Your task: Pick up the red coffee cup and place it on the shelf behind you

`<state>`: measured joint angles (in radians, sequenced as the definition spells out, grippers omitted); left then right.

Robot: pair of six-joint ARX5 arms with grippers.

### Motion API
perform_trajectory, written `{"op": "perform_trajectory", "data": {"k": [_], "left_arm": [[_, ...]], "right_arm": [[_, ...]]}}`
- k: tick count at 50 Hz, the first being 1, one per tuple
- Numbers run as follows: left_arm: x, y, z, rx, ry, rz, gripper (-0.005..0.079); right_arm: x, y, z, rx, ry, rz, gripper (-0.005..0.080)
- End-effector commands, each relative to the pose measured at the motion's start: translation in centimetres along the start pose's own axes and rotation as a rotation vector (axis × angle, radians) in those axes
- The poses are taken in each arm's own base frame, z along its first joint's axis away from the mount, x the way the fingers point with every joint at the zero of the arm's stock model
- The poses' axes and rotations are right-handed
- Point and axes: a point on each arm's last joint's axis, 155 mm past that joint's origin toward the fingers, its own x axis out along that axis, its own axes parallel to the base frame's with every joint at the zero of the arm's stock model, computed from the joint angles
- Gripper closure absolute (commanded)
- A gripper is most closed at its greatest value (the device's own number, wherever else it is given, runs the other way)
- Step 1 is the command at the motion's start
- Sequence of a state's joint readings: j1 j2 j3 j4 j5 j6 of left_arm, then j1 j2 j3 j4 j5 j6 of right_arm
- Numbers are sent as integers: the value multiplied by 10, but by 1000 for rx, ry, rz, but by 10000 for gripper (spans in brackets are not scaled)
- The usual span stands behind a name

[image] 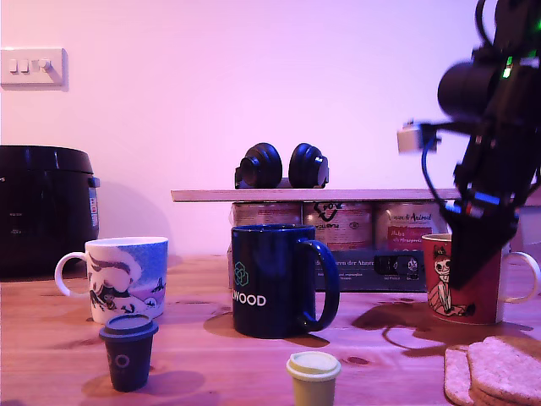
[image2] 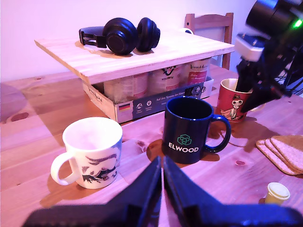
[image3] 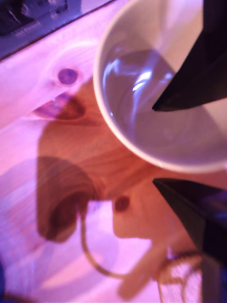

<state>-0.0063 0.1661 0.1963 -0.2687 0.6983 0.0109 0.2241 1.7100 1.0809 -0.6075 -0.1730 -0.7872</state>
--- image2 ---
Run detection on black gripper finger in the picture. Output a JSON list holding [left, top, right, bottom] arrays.
[[162, 155, 224, 227], [103, 155, 163, 215], [240, 82, 283, 114], [235, 60, 258, 93]]

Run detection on red cartoon mug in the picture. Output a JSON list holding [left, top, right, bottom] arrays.
[[215, 78, 267, 123]]

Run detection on small yellow lidded cup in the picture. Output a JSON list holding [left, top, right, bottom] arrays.
[[264, 182, 291, 205]]

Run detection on wooden shelf board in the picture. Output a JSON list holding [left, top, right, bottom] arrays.
[[34, 29, 236, 85]]

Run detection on pet food can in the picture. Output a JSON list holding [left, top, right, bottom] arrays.
[[103, 72, 150, 104], [147, 64, 185, 92], [183, 57, 212, 87]]

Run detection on cork coaster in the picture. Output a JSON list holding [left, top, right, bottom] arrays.
[[264, 138, 303, 175], [255, 139, 298, 176], [270, 135, 303, 171]]

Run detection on navy Elwood mug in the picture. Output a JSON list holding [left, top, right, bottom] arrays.
[[161, 96, 232, 165]]

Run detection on white illustrated mug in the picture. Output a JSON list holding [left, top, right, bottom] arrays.
[[50, 116, 124, 190]]

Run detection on cardboard can tray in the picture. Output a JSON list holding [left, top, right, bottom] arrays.
[[81, 78, 215, 124]]

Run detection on black headphones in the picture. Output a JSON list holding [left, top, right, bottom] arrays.
[[78, 17, 161, 56]]

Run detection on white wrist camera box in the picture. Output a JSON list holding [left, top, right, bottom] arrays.
[[234, 33, 266, 63]]

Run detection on black cable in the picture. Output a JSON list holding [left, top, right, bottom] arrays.
[[281, 47, 303, 92]]

